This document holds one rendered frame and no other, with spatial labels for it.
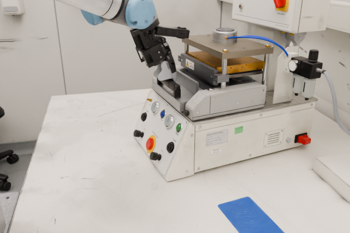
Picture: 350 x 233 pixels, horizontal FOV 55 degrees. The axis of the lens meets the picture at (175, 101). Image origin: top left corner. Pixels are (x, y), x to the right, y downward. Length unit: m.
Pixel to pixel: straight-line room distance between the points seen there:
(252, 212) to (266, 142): 0.29
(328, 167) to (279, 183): 0.15
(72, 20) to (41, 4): 0.22
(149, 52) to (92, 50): 1.59
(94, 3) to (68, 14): 1.77
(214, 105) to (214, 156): 0.16
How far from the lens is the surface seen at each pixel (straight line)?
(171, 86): 1.01
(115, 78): 2.60
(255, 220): 0.90
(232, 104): 1.00
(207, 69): 1.02
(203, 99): 0.94
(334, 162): 1.12
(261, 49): 1.04
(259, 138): 1.10
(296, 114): 1.17
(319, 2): 1.11
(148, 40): 0.99
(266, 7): 1.15
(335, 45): 1.52
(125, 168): 1.08
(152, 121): 1.15
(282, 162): 1.15
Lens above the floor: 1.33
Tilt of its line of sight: 22 degrees down
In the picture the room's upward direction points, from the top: straight up
